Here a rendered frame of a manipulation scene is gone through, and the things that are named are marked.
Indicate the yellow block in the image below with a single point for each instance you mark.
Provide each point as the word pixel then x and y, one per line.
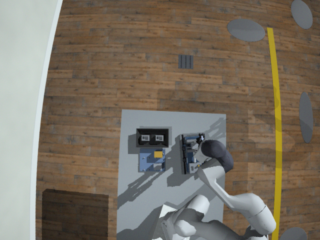
pixel 158 154

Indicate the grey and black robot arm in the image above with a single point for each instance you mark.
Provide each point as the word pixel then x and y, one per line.
pixel 186 222

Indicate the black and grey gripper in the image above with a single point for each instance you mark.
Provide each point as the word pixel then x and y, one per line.
pixel 198 140

